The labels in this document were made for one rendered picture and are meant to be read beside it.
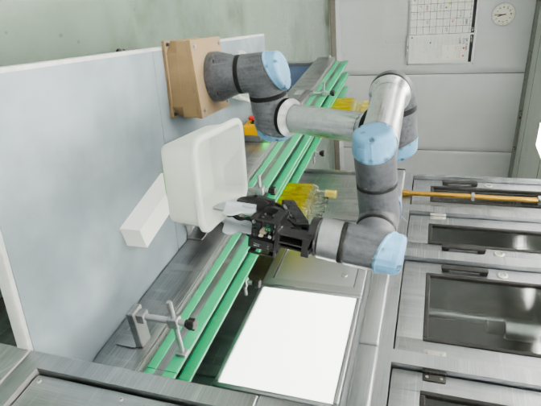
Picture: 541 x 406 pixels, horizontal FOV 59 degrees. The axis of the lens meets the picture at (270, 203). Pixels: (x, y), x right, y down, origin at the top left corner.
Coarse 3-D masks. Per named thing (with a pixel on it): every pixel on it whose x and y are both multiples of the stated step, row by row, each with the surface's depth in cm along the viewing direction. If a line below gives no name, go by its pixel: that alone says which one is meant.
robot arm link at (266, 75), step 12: (240, 60) 140; (252, 60) 139; (264, 60) 138; (276, 60) 137; (240, 72) 140; (252, 72) 139; (264, 72) 138; (276, 72) 137; (288, 72) 145; (240, 84) 141; (252, 84) 141; (264, 84) 140; (276, 84) 139; (288, 84) 143; (252, 96) 144; (264, 96) 141; (276, 96) 142
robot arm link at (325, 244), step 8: (320, 224) 84; (328, 224) 84; (336, 224) 84; (344, 224) 88; (320, 232) 83; (328, 232) 83; (336, 232) 83; (312, 240) 84; (320, 240) 83; (328, 240) 83; (336, 240) 82; (312, 248) 85; (320, 248) 83; (328, 248) 83; (336, 248) 82; (320, 256) 85; (328, 256) 84; (336, 256) 83
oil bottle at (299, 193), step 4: (284, 188) 188; (288, 188) 188; (284, 192) 186; (288, 192) 185; (292, 192) 185; (296, 192) 185; (300, 192) 184; (304, 192) 184; (308, 192) 184; (312, 192) 184; (280, 196) 184; (284, 196) 184; (288, 196) 184; (292, 196) 183; (296, 196) 183; (300, 196) 182; (304, 196) 182; (308, 196) 181; (312, 196) 182; (312, 200) 182; (312, 204) 183
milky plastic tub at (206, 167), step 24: (240, 120) 97; (168, 144) 83; (192, 144) 79; (216, 144) 100; (240, 144) 99; (168, 168) 83; (192, 168) 80; (216, 168) 102; (240, 168) 101; (168, 192) 85; (192, 192) 82; (216, 192) 102; (240, 192) 102; (192, 216) 84; (216, 216) 90
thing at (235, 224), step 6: (228, 216) 93; (234, 216) 93; (228, 222) 92; (234, 222) 92; (240, 222) 92; (246, 222) 92; (228, 228) 91; (234, 228) 91; (240, 228) 91; (246, 228) 91; (228, 234) 89
